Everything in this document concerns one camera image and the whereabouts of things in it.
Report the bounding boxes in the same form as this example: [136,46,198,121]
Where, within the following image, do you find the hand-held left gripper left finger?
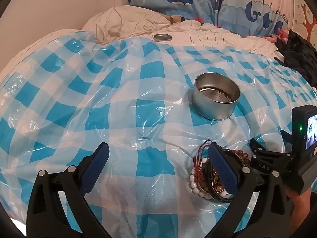
[26,142,110,238]

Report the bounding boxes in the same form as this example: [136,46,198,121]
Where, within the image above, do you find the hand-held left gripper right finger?
[207,142,294,238]

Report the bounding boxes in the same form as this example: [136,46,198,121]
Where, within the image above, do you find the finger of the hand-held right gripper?
[281,130,293,147]
[249,137,268,156]

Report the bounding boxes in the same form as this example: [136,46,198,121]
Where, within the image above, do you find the brown bead bracelet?
[213,148,251,192]

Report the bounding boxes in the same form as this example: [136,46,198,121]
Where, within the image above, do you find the red string bracelet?
[194,140,214,180]

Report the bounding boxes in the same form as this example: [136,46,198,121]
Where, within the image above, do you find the dark braided bracelet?
[202,162,236,203]

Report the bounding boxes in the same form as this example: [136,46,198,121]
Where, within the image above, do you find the white bead bracelet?
[189,157,234,200]

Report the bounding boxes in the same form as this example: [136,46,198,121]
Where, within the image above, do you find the round silver tin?
[192,73,241,121]

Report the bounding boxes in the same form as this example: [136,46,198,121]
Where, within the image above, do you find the person's right forearm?
[285,187,314,238]

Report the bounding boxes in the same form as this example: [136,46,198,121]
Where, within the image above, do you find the blue white checkered plastic sheet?
[0,28,317,238]

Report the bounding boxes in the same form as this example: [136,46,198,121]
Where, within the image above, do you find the pink cloth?
[269,28,291,43]

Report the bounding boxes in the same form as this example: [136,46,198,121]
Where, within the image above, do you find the round silver tin lid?
[154,33,172,42]

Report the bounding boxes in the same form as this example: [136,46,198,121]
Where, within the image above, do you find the white striped blanket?
[0,5,281,85]

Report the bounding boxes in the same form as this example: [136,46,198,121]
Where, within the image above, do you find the thin white cable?
[95,0,125,44]

